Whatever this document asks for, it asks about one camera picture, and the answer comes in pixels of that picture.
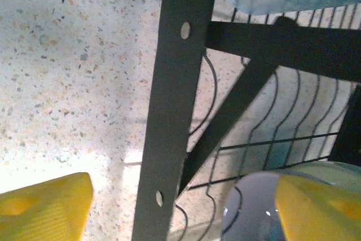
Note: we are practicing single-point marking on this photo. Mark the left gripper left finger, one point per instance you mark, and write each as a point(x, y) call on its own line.
point(42, 215)

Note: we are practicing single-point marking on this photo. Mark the purple ceramic bowl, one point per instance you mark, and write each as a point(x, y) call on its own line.
point(248, 210)

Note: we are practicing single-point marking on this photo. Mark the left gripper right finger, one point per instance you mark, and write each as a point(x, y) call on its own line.
point(324, 218)

